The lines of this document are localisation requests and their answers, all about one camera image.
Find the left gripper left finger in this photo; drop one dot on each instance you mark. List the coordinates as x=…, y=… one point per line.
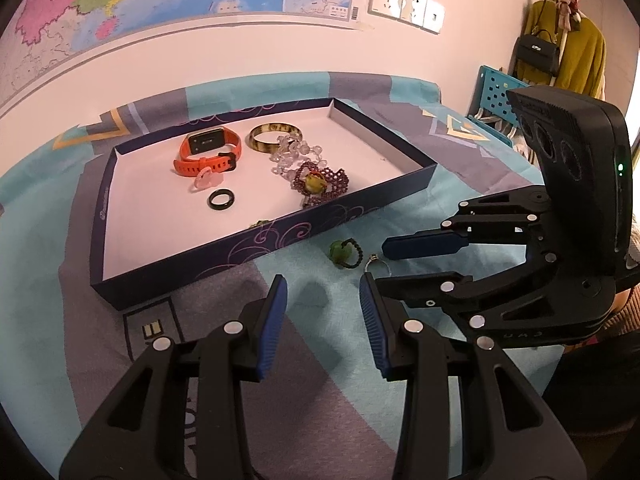
x=177, y=413

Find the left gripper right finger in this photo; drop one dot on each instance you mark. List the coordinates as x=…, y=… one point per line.
x=508, y=432

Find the teal grey bed sheet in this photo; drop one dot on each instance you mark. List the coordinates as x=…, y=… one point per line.
x=324, y=412

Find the mustard yellow garment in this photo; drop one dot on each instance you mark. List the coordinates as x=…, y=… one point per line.
x=583, y=61

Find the black camera box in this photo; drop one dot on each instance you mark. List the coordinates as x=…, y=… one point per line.
x=583, y=154

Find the white wall socket panel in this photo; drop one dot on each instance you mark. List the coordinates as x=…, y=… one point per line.
x=428, y=15

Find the tortoiseshell bangle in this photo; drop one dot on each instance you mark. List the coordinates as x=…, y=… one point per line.
x=255, y=142

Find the blue perforated plastic chair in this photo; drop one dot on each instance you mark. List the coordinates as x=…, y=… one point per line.
x=491, y=109

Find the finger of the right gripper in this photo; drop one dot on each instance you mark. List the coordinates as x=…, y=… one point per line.
x=515, y=299
x=506, y=218

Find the person's right hand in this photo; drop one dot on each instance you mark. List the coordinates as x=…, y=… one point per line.
x=626, y=303

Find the navy shallow box tray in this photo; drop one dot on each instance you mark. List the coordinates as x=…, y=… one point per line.
x=153, y=232

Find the colourful wall map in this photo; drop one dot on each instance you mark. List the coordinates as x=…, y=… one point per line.
x=150, y=5

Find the orange smart watch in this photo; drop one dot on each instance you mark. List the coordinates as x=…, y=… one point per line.
x=218, y=149

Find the black handbag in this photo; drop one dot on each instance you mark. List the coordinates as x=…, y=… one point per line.
x=539, y=47

